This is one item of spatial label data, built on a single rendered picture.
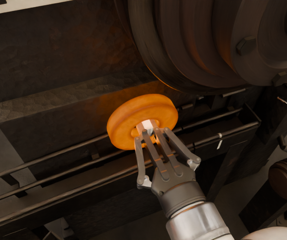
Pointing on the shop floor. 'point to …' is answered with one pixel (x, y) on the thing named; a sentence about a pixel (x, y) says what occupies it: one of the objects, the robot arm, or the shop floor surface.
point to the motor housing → (275, 194)
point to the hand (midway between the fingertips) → (143, 120)
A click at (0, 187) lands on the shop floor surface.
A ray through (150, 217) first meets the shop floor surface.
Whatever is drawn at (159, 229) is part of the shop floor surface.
